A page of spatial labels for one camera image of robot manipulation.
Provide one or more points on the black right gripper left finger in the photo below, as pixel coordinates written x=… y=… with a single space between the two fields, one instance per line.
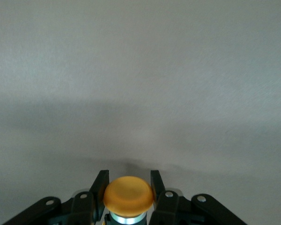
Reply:
x=82 y=208

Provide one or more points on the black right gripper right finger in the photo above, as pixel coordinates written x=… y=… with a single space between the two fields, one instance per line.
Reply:
x=173 y=208

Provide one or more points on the orange capped push button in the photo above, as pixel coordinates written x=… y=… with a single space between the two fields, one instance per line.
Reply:
x=128 y=194

